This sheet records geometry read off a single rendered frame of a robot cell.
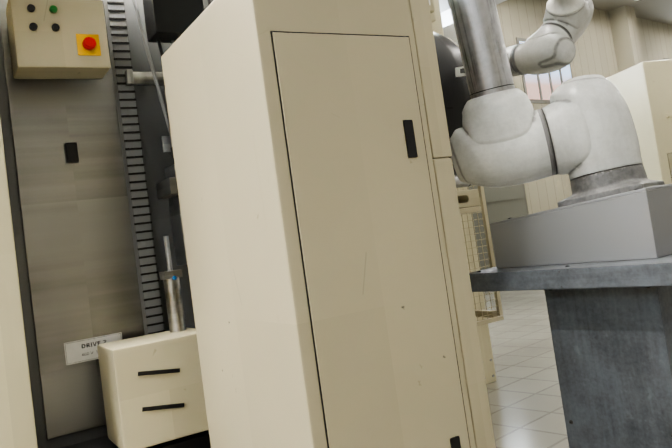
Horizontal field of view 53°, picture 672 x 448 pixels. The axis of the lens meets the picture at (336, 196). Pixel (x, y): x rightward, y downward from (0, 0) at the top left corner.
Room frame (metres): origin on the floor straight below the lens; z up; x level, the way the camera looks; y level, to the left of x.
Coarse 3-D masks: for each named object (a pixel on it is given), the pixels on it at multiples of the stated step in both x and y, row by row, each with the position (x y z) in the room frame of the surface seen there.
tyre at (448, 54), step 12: (444, 36) 2.30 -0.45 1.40; (444, 48) 2.21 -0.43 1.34; (456, 48) 2.24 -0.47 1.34; (444, 60) 2.17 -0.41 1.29; (456, 60) 2.20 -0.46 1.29; (444, 72) 2.15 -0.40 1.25; (444, 84) 2.13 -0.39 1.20; (456, 84) 2.16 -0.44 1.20; (444, 96) 2.13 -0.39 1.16; (456, 96) 2.16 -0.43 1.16; (468, 96) 2.18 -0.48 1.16; (456, 108) 2.16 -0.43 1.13; (456, 120) 2.17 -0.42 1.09
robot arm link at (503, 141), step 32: (448, 0) 1.50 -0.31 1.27; (480, 0) 1.45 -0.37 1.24; (480, 32) 1.46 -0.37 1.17; (480, 64) 1.47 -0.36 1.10; (480, 96) 1.48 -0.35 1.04; (512, 96) 1.46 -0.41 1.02; (480, 128) 1.47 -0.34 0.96; (512, 128) 1.45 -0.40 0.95; (544, 128) 1.44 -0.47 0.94; (480, 160) 1.47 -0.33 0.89; (512, 160) 1.46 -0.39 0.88; (544, 160) 1.45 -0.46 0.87
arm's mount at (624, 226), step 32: (640, 192) 1.27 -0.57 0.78; (512, 224) 1.49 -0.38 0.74; (544, 224) 1.43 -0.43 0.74; (576, 224) 1.37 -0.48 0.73; (608, 224) 1.32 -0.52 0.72; (640, 224) 1.28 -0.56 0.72; (512, 256) 1.50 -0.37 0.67; (544, 256) 1.44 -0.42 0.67; (576, 256) 1.38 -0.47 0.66; (608, 256) 1.33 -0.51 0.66; (640, 256) 1.28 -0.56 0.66
